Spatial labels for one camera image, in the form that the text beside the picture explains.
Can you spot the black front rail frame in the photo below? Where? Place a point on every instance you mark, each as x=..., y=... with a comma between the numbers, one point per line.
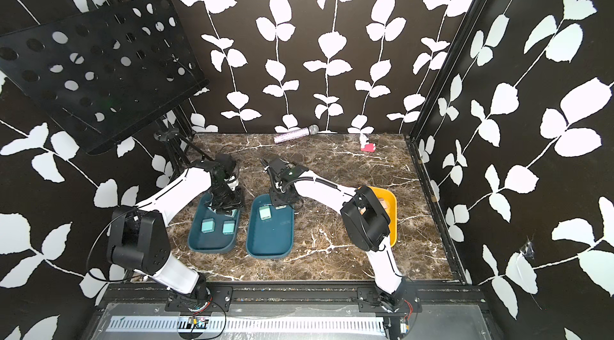
x=294, y=310

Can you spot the pink white small box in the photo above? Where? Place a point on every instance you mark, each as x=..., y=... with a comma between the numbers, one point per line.
x=366, y=146

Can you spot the yellow storage box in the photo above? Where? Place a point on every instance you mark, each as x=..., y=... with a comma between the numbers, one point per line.
x=392, y=211

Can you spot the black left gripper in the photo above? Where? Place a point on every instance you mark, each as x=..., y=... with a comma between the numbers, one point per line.
x=237, y=203

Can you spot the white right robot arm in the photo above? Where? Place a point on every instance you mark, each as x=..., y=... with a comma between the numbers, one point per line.
x=366, y=222

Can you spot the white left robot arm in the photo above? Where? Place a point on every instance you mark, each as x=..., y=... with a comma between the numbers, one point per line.
x=138, y=238

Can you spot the teal storage box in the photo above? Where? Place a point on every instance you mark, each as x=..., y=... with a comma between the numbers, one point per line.
x=215, y=242
x=273, y=238

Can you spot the black music stand tripod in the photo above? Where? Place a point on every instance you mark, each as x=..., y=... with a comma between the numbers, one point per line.
x=177, y=145

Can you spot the black perforated music stand desk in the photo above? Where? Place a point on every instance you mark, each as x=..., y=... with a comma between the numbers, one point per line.
x=106, y=74

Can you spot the blue teal plug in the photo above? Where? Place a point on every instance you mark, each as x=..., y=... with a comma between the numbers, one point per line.
x=207, y=226
x=228, y=228
x=232, y=213

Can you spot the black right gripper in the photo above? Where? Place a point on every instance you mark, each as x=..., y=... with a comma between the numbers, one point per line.
x=275, y=202

